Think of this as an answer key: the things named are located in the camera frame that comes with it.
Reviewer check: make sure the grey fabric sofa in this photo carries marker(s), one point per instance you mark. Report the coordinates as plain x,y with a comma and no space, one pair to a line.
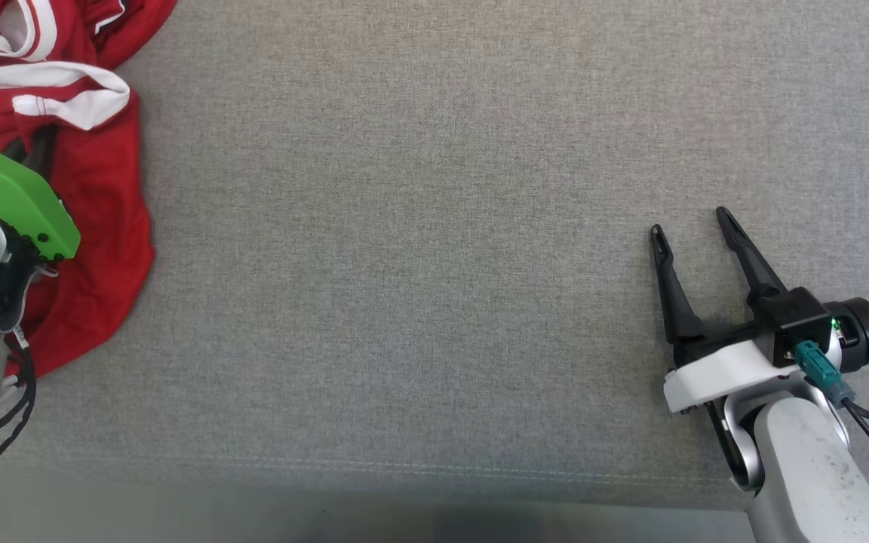
434,264

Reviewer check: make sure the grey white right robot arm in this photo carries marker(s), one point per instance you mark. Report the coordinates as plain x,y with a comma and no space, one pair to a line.
812,467

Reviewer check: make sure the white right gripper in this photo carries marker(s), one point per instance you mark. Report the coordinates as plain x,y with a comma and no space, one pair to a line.
721,373

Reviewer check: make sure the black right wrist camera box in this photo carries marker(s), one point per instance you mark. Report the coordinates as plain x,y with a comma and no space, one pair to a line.
789,320

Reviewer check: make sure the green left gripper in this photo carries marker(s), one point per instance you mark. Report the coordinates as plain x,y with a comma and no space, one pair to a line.
12,196

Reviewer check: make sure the red Bulls 23 shorts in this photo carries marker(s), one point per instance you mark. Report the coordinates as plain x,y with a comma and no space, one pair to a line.
102,226

